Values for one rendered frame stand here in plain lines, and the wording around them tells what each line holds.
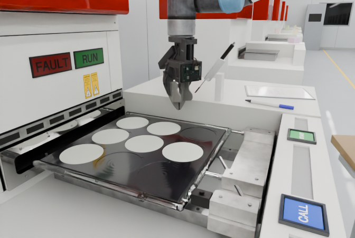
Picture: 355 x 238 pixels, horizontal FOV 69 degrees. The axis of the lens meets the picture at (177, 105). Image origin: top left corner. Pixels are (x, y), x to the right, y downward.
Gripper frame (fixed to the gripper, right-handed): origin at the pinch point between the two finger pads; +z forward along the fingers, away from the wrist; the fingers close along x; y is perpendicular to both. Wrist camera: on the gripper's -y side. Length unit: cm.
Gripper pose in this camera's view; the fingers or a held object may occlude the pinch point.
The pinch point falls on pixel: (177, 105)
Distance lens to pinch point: 77.5
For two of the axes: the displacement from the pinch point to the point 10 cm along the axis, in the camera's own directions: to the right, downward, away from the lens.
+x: 8.7, -1.5, 4.6
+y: 4.9, 2.7, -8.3
